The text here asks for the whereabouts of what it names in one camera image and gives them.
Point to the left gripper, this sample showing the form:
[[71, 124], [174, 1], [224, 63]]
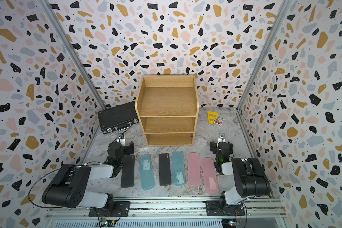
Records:
[[126, 149]]

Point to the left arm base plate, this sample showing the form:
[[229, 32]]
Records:
[[114, 209]]

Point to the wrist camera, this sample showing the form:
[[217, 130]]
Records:
[[221, 137], [121, 140]]

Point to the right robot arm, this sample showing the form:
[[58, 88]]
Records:
[[249, 178]]

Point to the teal pencil case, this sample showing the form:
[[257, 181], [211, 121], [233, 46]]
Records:
[[146, 172], [178, 168]]

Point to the black briefcase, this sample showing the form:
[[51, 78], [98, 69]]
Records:
[[118, 118]]

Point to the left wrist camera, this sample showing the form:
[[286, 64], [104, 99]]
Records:
[[121, 140]]

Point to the middle black pencil case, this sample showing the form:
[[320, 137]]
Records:
[[165, 178]]

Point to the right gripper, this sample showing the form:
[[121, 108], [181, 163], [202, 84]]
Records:
[[213, 147]]

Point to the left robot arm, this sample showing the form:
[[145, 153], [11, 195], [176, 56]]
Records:
[[68, 187]]

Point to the pink pencil case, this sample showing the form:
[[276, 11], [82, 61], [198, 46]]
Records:
[[209, 176], [194, 179]]

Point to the small card box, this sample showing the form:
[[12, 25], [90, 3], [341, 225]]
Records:
[[219, 120]]

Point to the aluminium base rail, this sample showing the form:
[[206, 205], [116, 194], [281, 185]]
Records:
[[176, 212]]

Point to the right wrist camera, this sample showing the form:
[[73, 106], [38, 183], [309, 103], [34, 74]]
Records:
[[221, 137]]

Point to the yellow triangular packet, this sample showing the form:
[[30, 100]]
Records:
[[212, 116]]

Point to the black pencil case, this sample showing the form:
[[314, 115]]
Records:
[[128, 171], [165, 178]]

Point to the wooden three-tier shelf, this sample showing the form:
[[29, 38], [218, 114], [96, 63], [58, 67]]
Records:
[[168, 109]]

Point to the left black pencil case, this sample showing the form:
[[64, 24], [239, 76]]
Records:
[[128, 171]]

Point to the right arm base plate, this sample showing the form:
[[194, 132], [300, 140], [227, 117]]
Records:
[[219, 208]]

